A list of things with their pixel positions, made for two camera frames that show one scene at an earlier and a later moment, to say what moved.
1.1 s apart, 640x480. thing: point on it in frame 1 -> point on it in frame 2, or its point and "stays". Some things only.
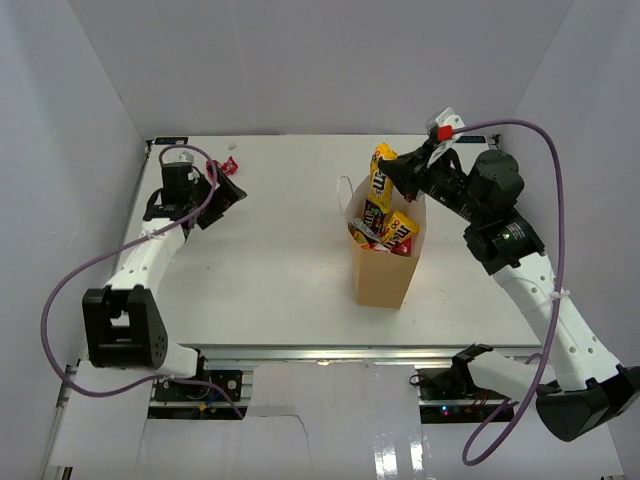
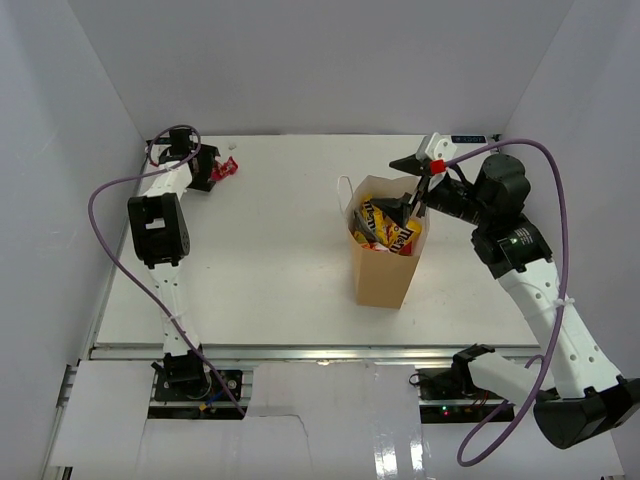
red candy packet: (228, 167) stays
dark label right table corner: (471, 139) stays
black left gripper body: (201, 194) -> (205, 157)
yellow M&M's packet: (379, 186) -> (375, 217)
